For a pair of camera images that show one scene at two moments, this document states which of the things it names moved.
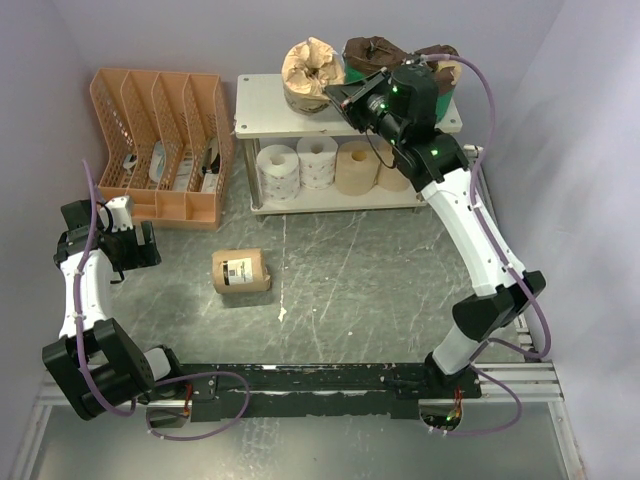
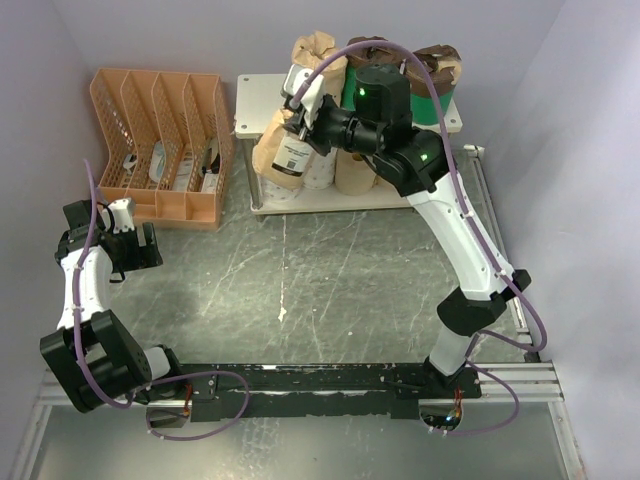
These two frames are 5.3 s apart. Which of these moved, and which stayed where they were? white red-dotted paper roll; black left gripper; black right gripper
Moved: black right gripper
Stayed: white red-dotted paper roll; black left gripper
